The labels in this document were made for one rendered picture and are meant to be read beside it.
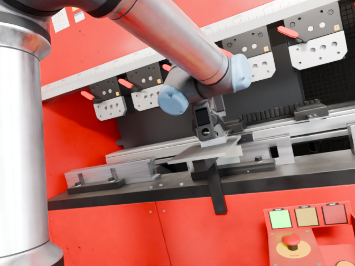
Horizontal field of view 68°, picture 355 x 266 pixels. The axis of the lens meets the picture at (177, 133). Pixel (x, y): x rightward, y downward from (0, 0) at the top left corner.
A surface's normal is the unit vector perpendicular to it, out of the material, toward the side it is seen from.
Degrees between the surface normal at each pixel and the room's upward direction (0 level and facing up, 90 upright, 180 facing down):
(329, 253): 35
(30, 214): 92
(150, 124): 90
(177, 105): 128
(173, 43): 145
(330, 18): 90
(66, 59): 90
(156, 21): 136
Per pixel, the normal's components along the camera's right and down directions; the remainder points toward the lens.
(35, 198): 0.94, -0.13
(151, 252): -0.38, 0.17
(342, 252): -0.36, -0.71
